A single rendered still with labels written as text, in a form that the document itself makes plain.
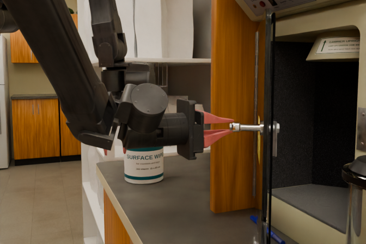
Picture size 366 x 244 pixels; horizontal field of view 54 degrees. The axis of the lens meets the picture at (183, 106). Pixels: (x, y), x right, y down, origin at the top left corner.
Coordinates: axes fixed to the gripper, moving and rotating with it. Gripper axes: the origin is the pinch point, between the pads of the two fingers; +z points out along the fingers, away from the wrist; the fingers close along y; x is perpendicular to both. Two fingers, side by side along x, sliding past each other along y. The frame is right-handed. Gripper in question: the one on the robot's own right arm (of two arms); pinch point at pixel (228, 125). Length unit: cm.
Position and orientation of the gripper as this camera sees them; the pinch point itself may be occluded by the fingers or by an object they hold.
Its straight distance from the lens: 68.1
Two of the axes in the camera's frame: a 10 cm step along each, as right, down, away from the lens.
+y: 0.0, -10.0, -1.0
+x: -3.5, -0.9, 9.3
